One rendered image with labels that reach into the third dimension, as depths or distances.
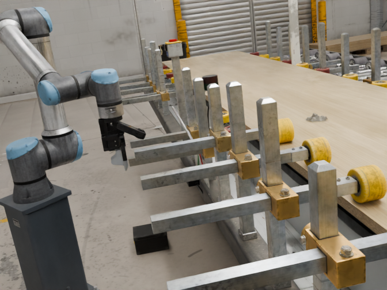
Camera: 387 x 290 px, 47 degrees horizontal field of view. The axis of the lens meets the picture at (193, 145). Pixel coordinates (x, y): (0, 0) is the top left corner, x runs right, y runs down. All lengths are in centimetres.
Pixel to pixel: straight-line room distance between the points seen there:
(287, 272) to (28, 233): 161
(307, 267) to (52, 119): 163
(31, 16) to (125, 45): 740
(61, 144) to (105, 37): 732
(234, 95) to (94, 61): 830
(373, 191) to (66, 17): 862
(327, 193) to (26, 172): 162
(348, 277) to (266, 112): 38
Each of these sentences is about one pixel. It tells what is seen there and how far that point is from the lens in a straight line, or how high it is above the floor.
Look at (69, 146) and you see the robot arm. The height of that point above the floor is 81.
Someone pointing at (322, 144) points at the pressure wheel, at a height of 97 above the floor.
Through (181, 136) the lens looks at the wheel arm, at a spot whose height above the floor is 84.
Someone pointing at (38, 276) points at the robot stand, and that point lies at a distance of 231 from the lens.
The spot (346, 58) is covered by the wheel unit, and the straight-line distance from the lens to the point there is 289.
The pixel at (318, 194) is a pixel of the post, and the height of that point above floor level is 105.
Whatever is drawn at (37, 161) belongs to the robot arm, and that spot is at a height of 78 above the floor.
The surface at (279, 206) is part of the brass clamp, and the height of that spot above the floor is 95.
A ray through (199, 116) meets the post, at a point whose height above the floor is 97.
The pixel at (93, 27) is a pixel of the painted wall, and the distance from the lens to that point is 940.
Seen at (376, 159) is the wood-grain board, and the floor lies 90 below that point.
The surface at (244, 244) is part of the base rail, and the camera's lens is 133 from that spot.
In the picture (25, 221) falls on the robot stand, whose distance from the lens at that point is 218.
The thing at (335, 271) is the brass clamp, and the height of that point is 95.
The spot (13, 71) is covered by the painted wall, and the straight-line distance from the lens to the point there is 943.
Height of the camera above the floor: 138
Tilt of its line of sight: 17 degrees down
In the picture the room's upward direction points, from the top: 7 degrees counter-clockwise
